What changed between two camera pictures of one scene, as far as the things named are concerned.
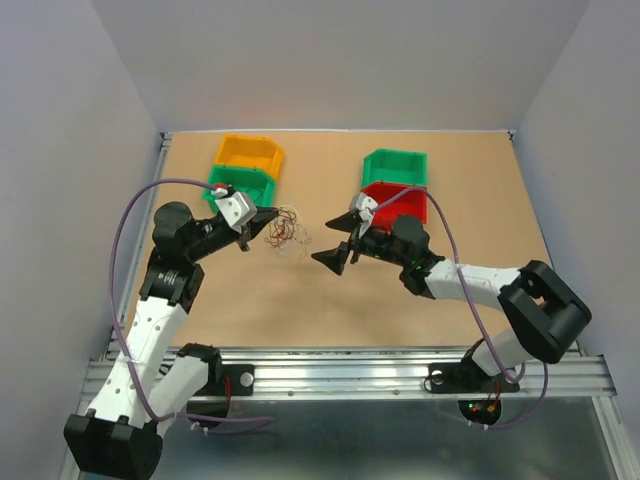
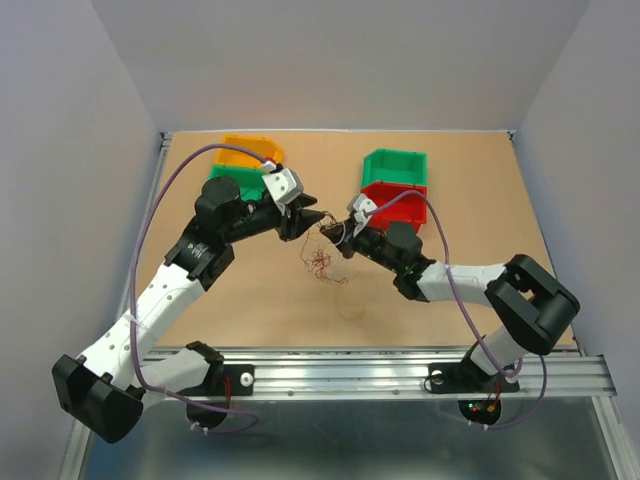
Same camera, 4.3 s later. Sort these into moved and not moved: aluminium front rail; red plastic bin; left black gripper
Moved: left black gripper
Not moved: red plastic bin; aluminium front rail
